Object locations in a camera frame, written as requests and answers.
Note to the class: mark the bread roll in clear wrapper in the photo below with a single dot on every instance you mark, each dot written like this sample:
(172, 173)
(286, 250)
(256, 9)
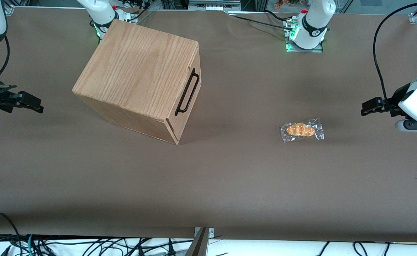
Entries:
(301, 129)

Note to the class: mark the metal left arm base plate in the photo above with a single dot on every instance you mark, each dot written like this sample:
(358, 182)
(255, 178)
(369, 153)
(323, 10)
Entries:
(318, 50)

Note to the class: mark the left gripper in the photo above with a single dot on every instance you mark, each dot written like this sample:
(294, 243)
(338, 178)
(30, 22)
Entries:
(394, 100)

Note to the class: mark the aluminium frame rail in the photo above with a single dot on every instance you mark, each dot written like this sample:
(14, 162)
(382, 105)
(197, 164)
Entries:
(214, 5)

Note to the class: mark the grey metal bar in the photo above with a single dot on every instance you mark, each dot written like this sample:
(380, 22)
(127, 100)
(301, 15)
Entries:
(198, 245)

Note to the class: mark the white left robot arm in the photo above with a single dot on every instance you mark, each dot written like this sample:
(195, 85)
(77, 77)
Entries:
(315, 17)

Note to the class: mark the wooden drawer cabinet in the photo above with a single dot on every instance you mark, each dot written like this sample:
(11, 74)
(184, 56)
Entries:
(133, 71)

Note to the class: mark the brown paper table cover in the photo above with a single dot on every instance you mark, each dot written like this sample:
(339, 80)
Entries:
(230, 185)

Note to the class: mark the silver corner bracket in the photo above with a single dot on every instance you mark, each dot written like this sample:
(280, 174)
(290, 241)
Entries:
(415, 17)
(10, 9)
(211, 233)

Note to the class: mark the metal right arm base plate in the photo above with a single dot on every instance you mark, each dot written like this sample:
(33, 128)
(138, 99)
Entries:
(126, 16)

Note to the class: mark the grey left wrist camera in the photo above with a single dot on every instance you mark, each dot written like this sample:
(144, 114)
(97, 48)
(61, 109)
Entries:
(406, 125)

